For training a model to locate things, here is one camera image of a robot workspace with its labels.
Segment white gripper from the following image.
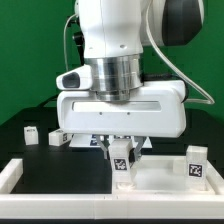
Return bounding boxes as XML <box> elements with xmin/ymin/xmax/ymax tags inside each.
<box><xmin>56</xmin><ymin>65</ymin><xmax>186</xmax><ymax>163</ymax></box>

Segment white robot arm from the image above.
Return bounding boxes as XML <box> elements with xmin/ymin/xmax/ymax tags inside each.
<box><xmin>56</xmin><ymin>0</ymin><xmax>204</xmax><ymax>158</ymax></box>

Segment white tag base sheet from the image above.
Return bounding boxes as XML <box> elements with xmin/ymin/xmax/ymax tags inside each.
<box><xmin>69</xmin><ymin>134</ymin><xmax>152</xmax><ymax>148</ymax></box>

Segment white U-shaped obstacle fence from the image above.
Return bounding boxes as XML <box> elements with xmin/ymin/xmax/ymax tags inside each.
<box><xmin>0</xmin><ymin>159</ymin><xmax>224</xmax><ymax>219</ymax></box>

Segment black base cable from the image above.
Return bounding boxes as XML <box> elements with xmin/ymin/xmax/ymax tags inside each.
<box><xmin>37</xmin><ymin>94</ymin><xmax>60</xmax><ymax>108</ymax></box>

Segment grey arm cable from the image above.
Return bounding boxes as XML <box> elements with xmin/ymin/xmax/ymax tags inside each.
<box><xmin>145</xmin><ymin>0</ymin><xmax>216</xmax><ymax>106</ymax></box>

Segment grey camera cable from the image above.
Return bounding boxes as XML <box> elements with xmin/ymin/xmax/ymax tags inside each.
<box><xmin>63</xmin><ymin>13</ymin><xmax>80</xmax><ymax>73</ymax></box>

